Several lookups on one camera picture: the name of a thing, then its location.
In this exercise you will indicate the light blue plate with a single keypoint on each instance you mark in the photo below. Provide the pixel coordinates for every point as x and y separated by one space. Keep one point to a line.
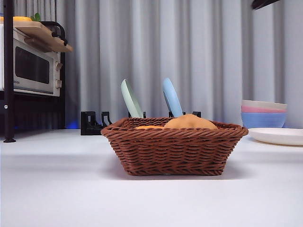
172 99

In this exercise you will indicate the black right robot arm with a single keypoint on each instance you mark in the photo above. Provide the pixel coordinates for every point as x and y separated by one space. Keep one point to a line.
262 3

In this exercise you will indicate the green leafy sprig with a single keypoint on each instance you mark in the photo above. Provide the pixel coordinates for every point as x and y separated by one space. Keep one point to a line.
36 17

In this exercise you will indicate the orange plastic corn cob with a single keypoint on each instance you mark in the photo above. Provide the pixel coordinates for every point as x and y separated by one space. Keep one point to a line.
149 127

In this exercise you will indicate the wooden cutting board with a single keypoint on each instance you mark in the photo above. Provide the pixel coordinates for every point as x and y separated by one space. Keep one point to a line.
35 30

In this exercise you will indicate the tan plastic potato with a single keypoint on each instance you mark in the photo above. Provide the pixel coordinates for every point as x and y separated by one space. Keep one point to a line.
189 123

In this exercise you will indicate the blue bowl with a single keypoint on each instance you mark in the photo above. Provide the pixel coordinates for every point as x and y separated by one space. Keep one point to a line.
262 119

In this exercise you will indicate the pink bowl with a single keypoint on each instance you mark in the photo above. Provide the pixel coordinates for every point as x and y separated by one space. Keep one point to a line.
260 110

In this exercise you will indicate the white toaster oven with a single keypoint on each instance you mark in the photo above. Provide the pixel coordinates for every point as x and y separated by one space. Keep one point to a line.
33 63

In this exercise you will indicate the cream bowl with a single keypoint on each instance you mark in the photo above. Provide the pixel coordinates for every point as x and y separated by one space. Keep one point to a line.
262 104

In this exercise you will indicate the black metal shelf frame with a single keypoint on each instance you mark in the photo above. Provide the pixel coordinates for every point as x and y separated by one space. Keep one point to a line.
8 71

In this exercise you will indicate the grey curtain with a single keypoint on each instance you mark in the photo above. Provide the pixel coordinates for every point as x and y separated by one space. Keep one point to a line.
201 47

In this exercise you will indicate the pale green plate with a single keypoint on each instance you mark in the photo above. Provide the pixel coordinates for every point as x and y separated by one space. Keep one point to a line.
131 101

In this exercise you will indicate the white plate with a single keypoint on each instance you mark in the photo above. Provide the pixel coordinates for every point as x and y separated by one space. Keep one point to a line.
279 136

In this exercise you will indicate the brown wicker basket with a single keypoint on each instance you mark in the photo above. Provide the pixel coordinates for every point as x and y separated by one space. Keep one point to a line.
175 151

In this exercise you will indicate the yellow fruit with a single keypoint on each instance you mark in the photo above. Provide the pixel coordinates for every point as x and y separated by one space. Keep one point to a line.
21 19

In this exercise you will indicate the black dish rack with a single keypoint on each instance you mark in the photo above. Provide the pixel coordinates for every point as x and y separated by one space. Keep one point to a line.
88 127

